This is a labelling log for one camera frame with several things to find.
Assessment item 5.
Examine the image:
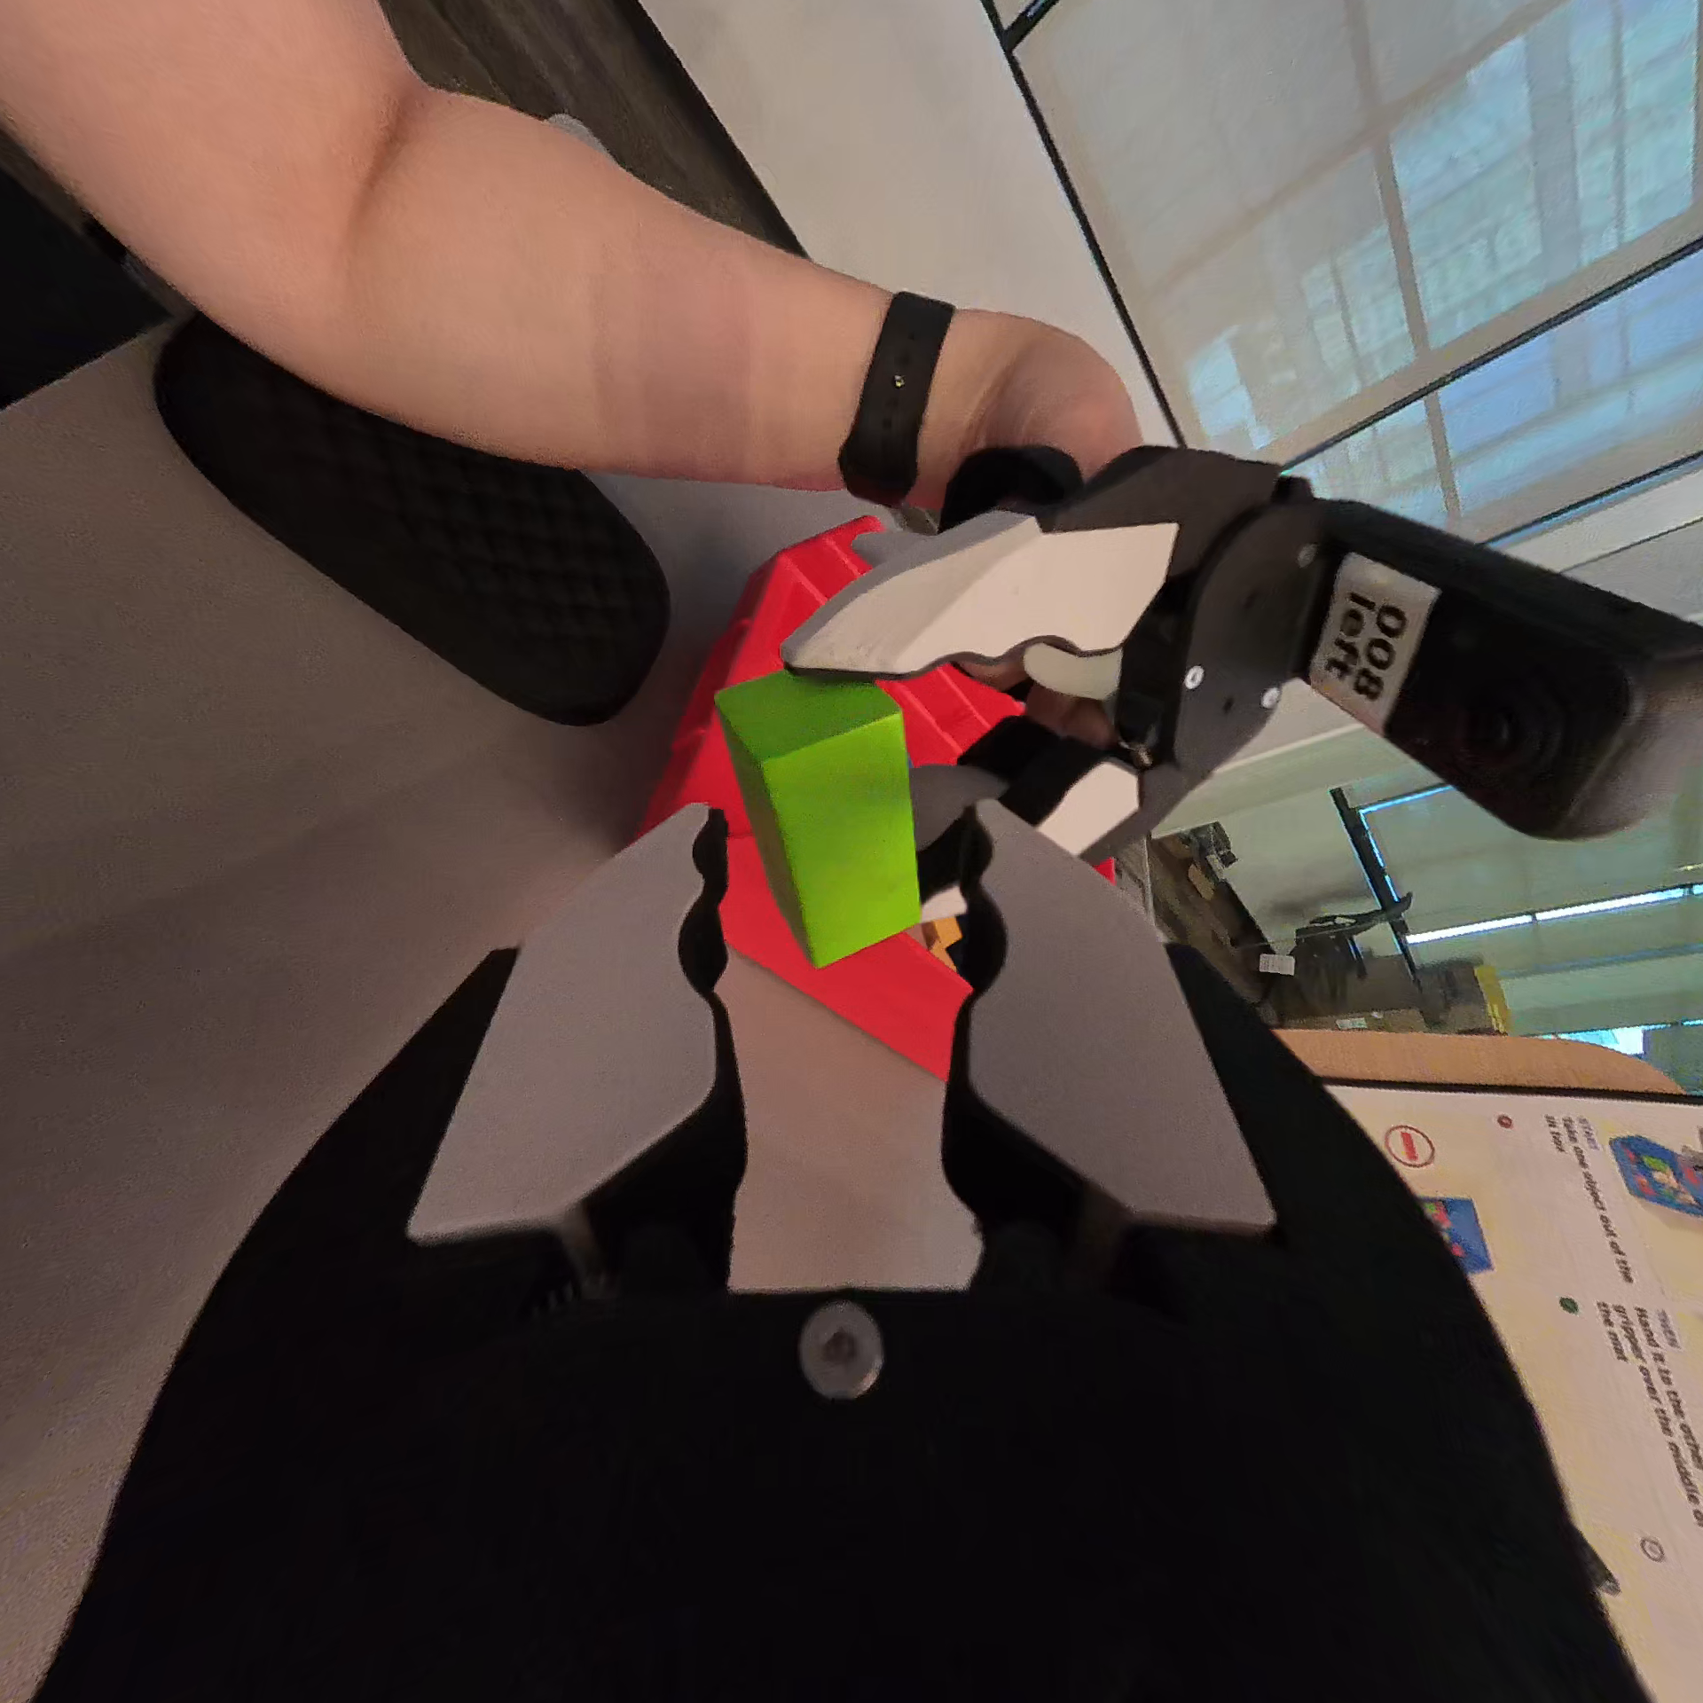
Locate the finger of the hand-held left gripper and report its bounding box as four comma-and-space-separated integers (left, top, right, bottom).
778, 510, 1185, 683
910, 759, 1149, 897

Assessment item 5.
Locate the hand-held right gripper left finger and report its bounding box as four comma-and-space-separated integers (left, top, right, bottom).
406, 800, 741, 1244

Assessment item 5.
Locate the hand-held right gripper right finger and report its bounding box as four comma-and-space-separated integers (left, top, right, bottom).
943, 799, 1279, 1239

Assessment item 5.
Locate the red plastic bin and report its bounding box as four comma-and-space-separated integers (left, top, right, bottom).
636, 517, 1119, 1083

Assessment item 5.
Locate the green wooden block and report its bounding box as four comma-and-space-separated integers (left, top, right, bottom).
713, 671, 923, 970

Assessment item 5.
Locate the person's left forearm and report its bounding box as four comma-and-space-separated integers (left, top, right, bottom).
0, 0, 932, 494

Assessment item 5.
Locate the black wristband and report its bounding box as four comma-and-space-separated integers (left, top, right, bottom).
838, 289, 958, 504

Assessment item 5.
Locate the printed instruction sheet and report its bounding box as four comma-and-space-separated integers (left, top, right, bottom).
1324, 1084, 1703, 1703

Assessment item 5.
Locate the black textured armrest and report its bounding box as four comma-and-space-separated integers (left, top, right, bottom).
153, 313, 671, 726

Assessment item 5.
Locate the person's dark clothing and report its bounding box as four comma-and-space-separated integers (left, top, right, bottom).
0, 172, 188, 407

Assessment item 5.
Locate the glass wall panel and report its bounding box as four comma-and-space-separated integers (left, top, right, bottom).
986, 0, 1703, 547

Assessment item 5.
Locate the black metal post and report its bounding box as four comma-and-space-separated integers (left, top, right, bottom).
379, 0, 808, 256

